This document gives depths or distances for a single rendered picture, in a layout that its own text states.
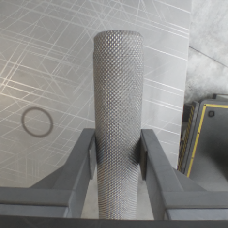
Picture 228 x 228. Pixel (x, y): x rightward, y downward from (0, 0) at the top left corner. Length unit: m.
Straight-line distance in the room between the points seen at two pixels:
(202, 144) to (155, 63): 0.81
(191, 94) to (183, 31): 0.99
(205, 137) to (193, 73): 0.46
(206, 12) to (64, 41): 1.12
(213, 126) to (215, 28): 0.64
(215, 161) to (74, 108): 0.98
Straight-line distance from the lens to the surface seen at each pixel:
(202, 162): 1.13
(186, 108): 1.17
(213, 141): 1.09
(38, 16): 0.34
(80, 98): 0.31
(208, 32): 1.32
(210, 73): 1.33
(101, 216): 0.18
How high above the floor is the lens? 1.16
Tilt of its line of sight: 73 degrees down
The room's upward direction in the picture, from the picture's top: 175 degrees counter-clockwise
